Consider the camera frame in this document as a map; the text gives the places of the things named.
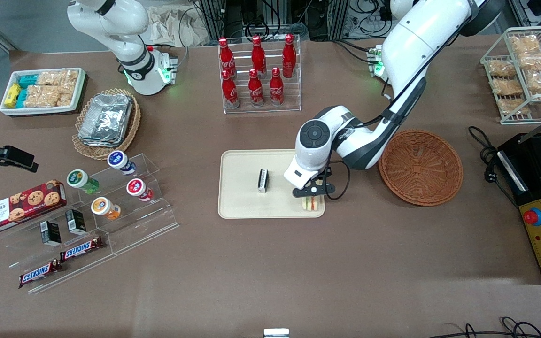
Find beige plastic tray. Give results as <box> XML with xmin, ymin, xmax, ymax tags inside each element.
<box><xmin>217</xmin><ymin>149</ymin><xmax>326</xmax><ymax>220</ymax></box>

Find white wire rack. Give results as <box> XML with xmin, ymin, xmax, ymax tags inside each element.
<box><xmin>480</xmin><ymin>25</ymin><xmax>541</xmax><ymax>125</ymax></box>

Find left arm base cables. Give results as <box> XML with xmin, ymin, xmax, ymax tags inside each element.
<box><xmin>332</xmin><ymin>39</ymin><xmax>380</xmax><ymax>64</ymax></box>

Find brown round wicker basket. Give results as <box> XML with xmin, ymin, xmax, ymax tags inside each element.
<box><xmin>378</xmin><ymin>129</ymin><xmax>464</xmax><ymax>207</ymax></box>

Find black floor cables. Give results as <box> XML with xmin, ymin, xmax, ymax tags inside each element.
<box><xmin>428</xmin><ymin>316</ymin><xmax>541</xmax><ymax>338</ymax></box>

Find black machine housing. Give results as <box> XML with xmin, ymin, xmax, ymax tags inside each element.
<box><xmin>495</xmin><ymin>133</ymin><xmax>541</xmax><ymax>286</ymax></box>

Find small black carton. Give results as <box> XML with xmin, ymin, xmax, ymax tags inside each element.
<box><xmin>65</xmin><ymin>209</ymin><xmax>87</xmax><ymax>236</ymax></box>
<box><xmin>40</xmin><ymin>220</ymin><xmax>62</xmax><ymax>247</ymax></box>

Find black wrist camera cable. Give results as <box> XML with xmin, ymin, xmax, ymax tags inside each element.
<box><xmin>322</xmin><ymin>159</ymin><xmax>350</xmax><ymax>200</ymax></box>

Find yellow snack packet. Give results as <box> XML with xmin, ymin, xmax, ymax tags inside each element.
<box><xmin>5</xmin><ymin>83</ymin><xmax>22</xmax><ymax>108</ymax></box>

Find green capped small bottle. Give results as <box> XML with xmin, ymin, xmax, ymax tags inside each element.
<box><xmin>66</xmin><ymin>169</ymin><xmax>100</xmax><ymax>195</ymax></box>

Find white rectangular snack tray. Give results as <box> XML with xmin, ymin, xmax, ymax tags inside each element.
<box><xmin>0</xmin><ymin>68</ymin><xmax>87</xmax><ymax>116</ymax></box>

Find orange capped small bottle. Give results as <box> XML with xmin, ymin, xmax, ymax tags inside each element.
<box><xmin>91</xmin><ymin>196</ymin><xmax>122</xmax><ymax>222</ymax></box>

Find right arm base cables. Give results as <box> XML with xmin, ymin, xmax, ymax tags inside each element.
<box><xmin>146</xmin><ymin>44</ymin><xmax>190</xmax><ymax>86</ymax></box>

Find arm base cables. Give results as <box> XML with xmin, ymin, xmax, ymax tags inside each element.
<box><xmin>332</xmin><ymin>39</ymin><xmax>380</xmax><ymax>64</ymax></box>
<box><xmin>146</xmin><ymin>44</ymin><xmax>190</xmax><ymax>86</ymax></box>

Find black power cable with plug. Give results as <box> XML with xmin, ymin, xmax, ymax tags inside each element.
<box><xmin>468</xmin><ymin>125</ymin><xmax>520</xmax><ymax>207</ymax></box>

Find black cable bundle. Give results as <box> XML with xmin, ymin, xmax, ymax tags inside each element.
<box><xmin>346</xmin><ymin>0</ymin><xmax>394</xmax><ymax>39</ymax></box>

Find red Walkers cookie box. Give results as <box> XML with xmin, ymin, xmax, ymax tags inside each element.
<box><xmin>0</xmin><ymin>179</ymin><xmax>68</xmax><ymax>236</ymax></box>

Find crumpled white cloth bag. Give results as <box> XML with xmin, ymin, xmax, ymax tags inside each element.
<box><xmin>147</xmin><ymin>6</ymin><xmax>211</xmax><ymax>48</ymax></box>

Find clear acrylic bottle rack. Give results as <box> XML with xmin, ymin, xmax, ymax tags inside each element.
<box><xmin>217</xmin><ymin>35</ymin><xmax>302</xmax><ymax>115</ymax></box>

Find red capped small bottle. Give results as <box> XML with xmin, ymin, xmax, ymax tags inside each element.
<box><xmin>126</xmin><ymin>178</ymin><xmax>155</xmax><ymax>202</ymax></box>

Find light oval wicker basket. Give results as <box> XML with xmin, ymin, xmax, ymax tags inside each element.
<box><xmin>72</xmin><ymin>88</ymin><xmax>141</xmax><ymax>161</ymax></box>

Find silver foil tray stack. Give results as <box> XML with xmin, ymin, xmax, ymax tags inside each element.
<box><xmin>78</xmin><ymin>93</ymin><xmax>134</xmax><ymax>149</ymax></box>

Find blue capped small bottle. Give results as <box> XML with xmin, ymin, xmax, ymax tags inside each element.
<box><xmin>107</xmin><ymin>150</ymin><xmax>137</xmax><ymax>176</ymax></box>

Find black aluminium equipment frame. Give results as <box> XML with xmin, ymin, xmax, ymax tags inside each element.
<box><xmin>198</xmin><ymin>0</ymin><xmax>352</xmax><ymax>42</ymax></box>

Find clear acrylic stepped stand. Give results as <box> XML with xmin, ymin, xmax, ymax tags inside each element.
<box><xmin>0</xmin><ymin>153</ymin><xmax>180</xmax><ymax>296</ymax></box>

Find red cola bottle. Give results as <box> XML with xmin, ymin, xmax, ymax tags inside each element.
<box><xmin>282</xmin><ymin>34</ymin><xmax>297</xmax><ymax>79</ymax></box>
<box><xmin>269</xmin><ymin>68</ymin><xmax>285</xmax><ymax>107</ymax></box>
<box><xmin>248</xmin><ymin>69</ymin><xmax>265</xmax><ymax>108</ymax></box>
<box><xmin>221</xmin><ymin>69</ymin><xmax>241</xmax><ymax>109</ymax></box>
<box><xmin>251</xmin><ymin>36</ymin><xmax>267</xmax><ymax>76</ymax></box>
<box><xmin>218</xmin><ymin>38</ymin><xmax>237</xmax><ymax>78</ymax></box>

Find Snickers chocolate bar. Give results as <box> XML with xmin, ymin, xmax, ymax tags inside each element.
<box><xmin>59</xmin><ymin>236</ymin><xmax>106</xmax><ymax>262</ymax></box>
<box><xmin>18</xmin><ymin>259</ymin><xmax>63</xmax><ymax>289</ymax></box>

